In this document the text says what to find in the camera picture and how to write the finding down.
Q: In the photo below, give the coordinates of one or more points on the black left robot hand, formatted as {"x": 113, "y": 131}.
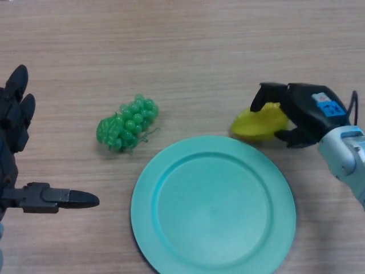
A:
{"x": 8, "y": 142}

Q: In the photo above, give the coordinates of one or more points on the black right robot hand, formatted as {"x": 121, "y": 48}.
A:
{"x": 310, "y": 111}

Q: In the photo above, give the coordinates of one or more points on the yellow starfruit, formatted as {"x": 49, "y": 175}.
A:
{"x": 259, "y": 125}

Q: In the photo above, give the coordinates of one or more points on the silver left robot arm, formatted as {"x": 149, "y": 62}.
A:
{"x": 1, "y": 242}

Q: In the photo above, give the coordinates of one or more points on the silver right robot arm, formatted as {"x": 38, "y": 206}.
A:
{"x": 345, "y": 157}

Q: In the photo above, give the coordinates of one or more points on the teal round plate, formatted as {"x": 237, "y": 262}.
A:
{"x": 212, "y": 205}

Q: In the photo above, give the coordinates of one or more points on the green grape bunch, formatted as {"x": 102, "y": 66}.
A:
{"x": 128, "y": 125}

